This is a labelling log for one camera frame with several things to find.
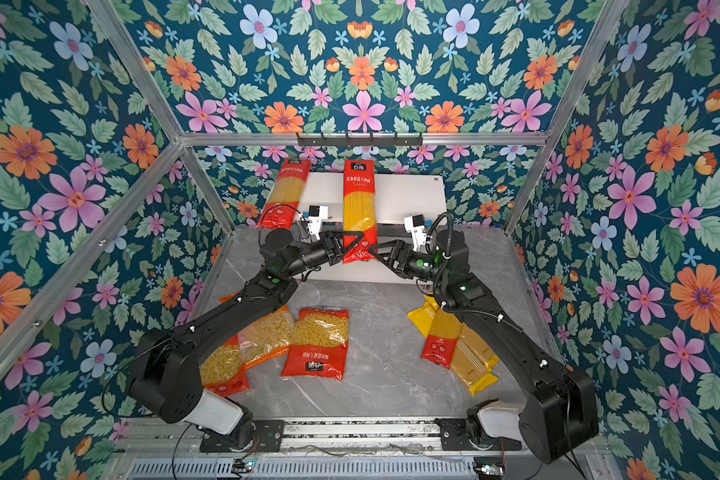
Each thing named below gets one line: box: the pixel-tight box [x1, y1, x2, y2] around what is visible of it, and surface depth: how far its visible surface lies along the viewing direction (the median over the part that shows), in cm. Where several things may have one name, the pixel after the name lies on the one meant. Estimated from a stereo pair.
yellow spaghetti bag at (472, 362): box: [450, 322, 500, 397], surface depth 85 cm
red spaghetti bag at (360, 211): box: [343, 159, 379, 265], surface depth 73 cm
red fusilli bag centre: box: [280, 306, 349, 382], surface depth 88 cm
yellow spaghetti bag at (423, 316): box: [407, 294, 440, 338], surface depth 96 cm
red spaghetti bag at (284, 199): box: [256, 158, 312, 230], surface depth 79 cm
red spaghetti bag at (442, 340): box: [421, 308, 461, 369], surface depth 88 cm
